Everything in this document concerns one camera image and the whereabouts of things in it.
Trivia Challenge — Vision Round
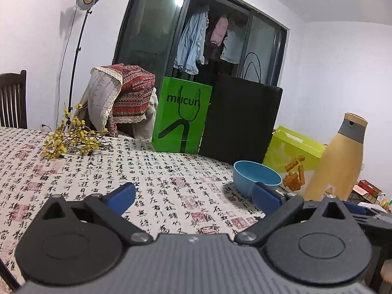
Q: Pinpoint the black paper bag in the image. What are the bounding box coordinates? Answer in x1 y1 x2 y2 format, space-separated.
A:
198 52 284 164

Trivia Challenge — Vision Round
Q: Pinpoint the beige jacket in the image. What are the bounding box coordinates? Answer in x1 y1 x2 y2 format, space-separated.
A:
69 89 160 140

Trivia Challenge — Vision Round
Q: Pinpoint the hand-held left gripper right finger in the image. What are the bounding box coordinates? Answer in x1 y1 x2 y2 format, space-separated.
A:
235 183 356 247

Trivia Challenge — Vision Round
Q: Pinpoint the studio light on stand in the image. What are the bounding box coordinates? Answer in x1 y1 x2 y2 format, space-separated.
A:
57 0 102 132

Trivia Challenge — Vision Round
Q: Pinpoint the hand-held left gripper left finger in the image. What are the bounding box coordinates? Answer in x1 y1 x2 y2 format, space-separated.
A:
40 182 154 247

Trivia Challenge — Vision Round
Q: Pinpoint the pink hanging garment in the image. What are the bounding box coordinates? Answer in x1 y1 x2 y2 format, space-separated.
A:
209 17 230 48

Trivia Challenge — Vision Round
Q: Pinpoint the yellow thermos jug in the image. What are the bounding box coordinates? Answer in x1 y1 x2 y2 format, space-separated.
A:
306 113 368 203

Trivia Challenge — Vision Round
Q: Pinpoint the black sliding glass door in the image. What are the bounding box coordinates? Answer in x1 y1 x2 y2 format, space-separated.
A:
113 0 290 88

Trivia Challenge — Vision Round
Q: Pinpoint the red patterned quilted blanket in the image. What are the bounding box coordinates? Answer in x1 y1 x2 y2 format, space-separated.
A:
90 64 156 137

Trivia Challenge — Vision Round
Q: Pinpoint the green paper bag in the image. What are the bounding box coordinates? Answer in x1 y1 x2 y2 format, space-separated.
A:
151 76 213 154

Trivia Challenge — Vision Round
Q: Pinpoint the white hanging garment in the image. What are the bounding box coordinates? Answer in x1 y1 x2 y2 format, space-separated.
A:
220 31 245 64

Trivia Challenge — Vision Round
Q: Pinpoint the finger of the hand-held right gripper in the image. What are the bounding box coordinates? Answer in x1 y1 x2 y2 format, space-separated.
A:
342 201 379 219

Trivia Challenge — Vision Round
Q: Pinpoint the yellow flower branch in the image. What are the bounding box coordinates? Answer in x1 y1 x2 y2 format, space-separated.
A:
41 103 117 160

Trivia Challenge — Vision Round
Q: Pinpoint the blue bowl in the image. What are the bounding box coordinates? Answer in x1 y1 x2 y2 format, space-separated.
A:
233 161 282 198

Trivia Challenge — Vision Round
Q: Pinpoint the red box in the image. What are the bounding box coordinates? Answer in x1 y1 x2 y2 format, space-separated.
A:
357 180 383 197

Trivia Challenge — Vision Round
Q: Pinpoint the light blue hanging shirt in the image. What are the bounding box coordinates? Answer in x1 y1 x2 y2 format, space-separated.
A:
174 11 209 74

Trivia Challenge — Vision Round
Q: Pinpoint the lime green snack box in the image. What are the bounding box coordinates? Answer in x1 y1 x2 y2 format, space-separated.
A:
263 125 327 190

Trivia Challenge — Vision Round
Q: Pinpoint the dark wooden chair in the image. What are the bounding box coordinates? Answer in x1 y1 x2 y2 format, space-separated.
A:
0 70 28 129

